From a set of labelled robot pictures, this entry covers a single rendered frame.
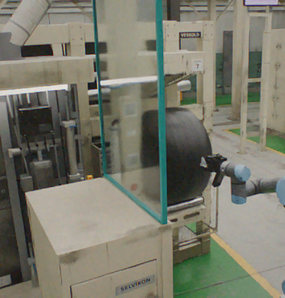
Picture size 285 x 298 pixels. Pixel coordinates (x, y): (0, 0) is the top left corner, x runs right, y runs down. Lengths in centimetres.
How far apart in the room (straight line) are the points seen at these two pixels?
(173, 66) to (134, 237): 142
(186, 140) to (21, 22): 107
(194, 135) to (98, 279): 109
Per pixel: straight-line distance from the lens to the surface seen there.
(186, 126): 206
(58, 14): 1113
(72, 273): 120
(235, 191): 181
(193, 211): 228
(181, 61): 243
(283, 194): 151
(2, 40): 209
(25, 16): 210
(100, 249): 119
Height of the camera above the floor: 187
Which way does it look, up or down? 16 degrees down
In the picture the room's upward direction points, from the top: 2 degrees counter-clockwise
